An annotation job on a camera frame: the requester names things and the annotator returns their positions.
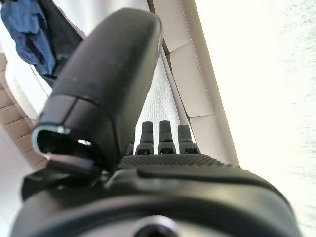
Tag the black garment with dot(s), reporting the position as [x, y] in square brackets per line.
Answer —
[61, 32]

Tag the dark blue garment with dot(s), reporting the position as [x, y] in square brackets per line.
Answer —
[29, 39]

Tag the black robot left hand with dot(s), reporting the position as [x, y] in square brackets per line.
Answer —
[111, 74]

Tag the brown tufted headboard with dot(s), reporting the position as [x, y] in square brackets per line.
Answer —
[14, 118]

